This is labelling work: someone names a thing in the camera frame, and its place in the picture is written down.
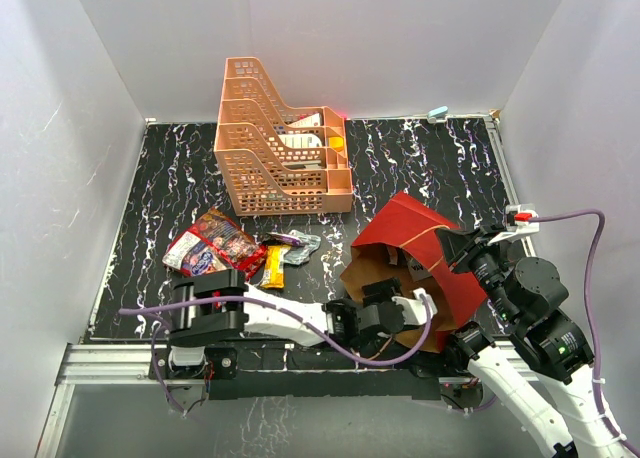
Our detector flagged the peach plastic file organizer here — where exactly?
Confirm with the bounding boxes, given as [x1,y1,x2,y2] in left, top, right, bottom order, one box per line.
[214,57,353,216]

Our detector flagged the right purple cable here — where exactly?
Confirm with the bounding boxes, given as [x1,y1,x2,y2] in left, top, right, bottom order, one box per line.
[529,208,640,454]

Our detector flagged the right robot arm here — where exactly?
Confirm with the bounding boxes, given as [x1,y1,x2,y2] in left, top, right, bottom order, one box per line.
[436,226,638,457]

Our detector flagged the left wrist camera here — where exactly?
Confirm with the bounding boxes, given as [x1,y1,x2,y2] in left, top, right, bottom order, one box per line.
[392,288,438,327]

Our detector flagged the red brown paper bag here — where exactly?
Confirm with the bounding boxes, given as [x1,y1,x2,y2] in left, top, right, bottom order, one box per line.
[340,192,486,352]

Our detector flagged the silver foil snack packet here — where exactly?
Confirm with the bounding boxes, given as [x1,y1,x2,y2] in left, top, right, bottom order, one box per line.
[284,230,321,266]

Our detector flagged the aluminium front rail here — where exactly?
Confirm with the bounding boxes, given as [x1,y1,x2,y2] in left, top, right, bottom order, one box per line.
[54,338,566,387]

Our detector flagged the orange yellow round object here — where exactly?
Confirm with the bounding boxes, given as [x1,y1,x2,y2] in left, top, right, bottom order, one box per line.
[327,136,345,152]

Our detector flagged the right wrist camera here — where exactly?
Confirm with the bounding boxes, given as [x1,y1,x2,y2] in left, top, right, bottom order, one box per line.
[488,204,539,245]

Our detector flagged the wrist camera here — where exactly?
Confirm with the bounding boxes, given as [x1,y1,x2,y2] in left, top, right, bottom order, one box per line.
[488,204,539,245]
[392,288,438,327]

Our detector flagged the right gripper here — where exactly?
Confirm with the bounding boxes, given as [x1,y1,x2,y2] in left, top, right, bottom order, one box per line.
[434,222,518,322]

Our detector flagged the red candy bag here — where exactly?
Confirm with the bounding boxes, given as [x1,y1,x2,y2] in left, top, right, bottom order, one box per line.
[162,208,267,279]

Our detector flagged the white box in organizer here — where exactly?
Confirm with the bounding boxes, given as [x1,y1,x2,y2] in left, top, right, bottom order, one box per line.
[290,112,323,128]

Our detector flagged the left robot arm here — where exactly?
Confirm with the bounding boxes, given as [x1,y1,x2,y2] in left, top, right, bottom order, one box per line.
[169,270,408,377]

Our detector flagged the yellow snack packet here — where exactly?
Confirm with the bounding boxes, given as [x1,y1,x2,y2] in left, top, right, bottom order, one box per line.
[259,244,291,290]

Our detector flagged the light blue eraser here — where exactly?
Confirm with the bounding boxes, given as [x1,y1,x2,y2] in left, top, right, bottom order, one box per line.
[427,106,449,124]

